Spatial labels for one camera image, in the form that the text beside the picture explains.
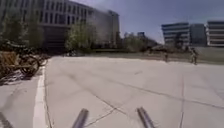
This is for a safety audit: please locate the grey concrete slab pavement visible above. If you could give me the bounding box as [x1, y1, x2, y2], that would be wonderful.
[0, 54, 224, 128]

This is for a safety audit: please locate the group of bushes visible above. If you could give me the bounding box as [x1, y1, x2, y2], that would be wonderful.
[121, 32, 158, 53]

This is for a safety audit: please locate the green tree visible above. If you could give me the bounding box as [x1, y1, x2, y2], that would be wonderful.
[0, 13, 44, 51]
[64, 22, 98, 53]

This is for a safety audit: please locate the person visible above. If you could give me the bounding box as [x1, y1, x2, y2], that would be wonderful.
[163, 49, 170, 63]
[189, 48, 199, 66]

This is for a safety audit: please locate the robot's own part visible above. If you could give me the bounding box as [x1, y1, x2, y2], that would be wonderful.
[71, 107, 90, 128]
[136, 106, 156, 128]

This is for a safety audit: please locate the blue glass building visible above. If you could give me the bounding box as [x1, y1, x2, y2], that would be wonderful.
[161, 21, 191, 48]

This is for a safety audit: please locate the large grey building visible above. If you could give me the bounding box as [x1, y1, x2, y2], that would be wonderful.
[0, 0, 122, 54]

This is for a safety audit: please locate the dark grey building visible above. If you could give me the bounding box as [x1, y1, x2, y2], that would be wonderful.
[189, 23, 208, 47]

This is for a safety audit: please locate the row of parked bicycles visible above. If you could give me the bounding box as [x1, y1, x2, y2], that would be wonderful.
[0, 41, 51, 81]

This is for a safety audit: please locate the white banded building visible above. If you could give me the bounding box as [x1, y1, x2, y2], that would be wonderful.
[205, 20, 224, 48]

